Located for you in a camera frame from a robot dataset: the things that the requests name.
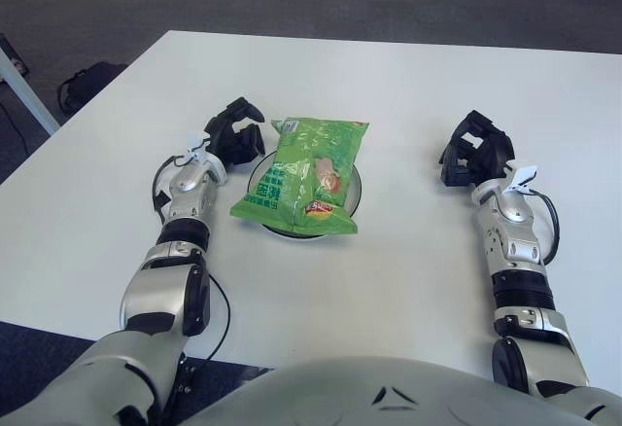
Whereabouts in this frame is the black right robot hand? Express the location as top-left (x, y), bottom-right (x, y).
top-left (438, 109), bottom-right (516, 188)

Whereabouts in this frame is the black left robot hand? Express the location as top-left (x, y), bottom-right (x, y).
top-left (203, 97), bottom-right (266, 170)

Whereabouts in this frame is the green snack chip bag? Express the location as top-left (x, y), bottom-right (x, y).
top-left (229, 116), bottom-right (370, 236)

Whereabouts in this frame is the white plate black rim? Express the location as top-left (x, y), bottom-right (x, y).
top-left (246, 151), bottom-right (363, 241)

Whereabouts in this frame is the black backpack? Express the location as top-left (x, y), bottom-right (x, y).
top-left (56, 61), bottom-right (128, 117)

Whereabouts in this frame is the white table leg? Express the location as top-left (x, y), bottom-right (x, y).
top-left (0, 46), bottom-right (62, 136)

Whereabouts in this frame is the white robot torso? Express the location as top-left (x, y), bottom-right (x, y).
top-left (184, 356), bottom-right (604, 426)

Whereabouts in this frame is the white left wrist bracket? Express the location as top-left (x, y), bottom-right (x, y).
top-left (187, 132), bottom-right (228, 187)

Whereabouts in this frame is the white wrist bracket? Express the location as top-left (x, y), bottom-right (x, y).
top-left (187, 132), bottom-right (228, 187)
top-left (504, 163), bottom-right (538, 191)

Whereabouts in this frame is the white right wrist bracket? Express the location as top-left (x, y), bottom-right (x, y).
top-left (504, 163), bottom-right (538, 191)

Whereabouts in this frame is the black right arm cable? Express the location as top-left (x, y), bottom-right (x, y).
top-left (527, 190), bottom-right (561, 266)

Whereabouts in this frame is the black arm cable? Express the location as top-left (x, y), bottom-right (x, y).
top-left (527, 190), bottom-right (561, 266)
top-left (191, 274), bottom-right (232, 363)

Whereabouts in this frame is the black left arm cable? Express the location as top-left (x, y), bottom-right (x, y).
top-left (191, 274), bottom-right (232, 363)

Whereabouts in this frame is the thin black floor cable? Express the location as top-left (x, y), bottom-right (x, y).
top-left (0, 102), bottom-right (30, 155)

